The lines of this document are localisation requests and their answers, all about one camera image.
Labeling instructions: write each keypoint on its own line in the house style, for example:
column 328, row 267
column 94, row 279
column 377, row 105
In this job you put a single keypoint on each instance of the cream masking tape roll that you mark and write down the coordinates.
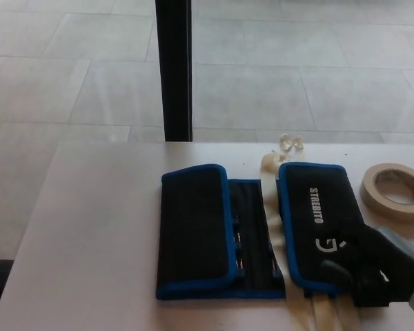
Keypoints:
column 370, row 200

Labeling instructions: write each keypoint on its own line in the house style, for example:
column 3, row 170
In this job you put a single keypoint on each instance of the black vertical post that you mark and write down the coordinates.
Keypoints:
column 174, row 69

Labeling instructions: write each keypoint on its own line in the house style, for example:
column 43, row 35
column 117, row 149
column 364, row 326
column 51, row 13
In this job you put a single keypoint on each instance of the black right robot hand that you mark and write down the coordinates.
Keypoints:
column 372, row 262

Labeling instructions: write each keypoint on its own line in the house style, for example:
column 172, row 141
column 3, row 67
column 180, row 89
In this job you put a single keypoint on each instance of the black blue-trimmed toolkit pouch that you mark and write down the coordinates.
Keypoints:
column 193, row 220

